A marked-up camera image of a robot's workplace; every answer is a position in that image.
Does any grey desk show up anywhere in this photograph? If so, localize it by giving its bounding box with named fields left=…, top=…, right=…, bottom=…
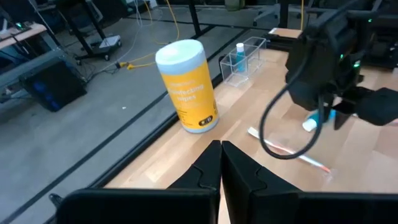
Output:
left=0, top=23, right=68, bottom=94

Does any black stand white base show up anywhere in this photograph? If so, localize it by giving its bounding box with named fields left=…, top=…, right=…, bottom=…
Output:
left=55, top=0, right=123, bottom=62

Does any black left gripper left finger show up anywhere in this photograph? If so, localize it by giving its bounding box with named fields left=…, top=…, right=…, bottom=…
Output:
left=167, top=139, right=223, bottom=191

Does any small blue-capped bottle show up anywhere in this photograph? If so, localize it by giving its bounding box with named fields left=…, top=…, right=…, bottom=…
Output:
left=235, top=42, right=246, bottom=73

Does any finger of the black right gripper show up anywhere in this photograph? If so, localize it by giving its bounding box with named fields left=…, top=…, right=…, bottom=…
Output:
left=341, top=86, right=398, bottom=127
left=333, top=103, right=356, bottom=131

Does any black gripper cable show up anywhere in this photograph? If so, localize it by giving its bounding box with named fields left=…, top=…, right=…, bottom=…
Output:
left=259, top=30, right=326, bottom=160

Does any yellow disinfecting wipes canister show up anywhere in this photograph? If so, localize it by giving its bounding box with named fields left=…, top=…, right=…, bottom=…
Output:
left=155, top=39, right=220, bottom=134

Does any yellow hanging cable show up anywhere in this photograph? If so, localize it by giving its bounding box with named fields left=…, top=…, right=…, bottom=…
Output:
left=299, top=0, right=305, bottom=31

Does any blue white tube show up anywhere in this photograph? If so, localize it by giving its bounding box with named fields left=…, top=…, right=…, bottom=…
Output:
left=302, top=108, right=337, bottom=133

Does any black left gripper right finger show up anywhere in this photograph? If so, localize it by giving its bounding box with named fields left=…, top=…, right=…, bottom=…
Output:
left=221, top=140, right=302, bottom=224

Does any clear acrylic organizer box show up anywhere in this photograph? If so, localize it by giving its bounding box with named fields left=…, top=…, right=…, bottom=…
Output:
left=220, top=36, right=267, bottom=87

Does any black computer case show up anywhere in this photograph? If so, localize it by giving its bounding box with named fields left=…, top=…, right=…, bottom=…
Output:
left=18, top=60, right=88, bottom=112

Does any yellow floor cable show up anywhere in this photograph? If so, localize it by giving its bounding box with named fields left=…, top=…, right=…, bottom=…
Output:
left=116, top=0, right=181, bottom=71

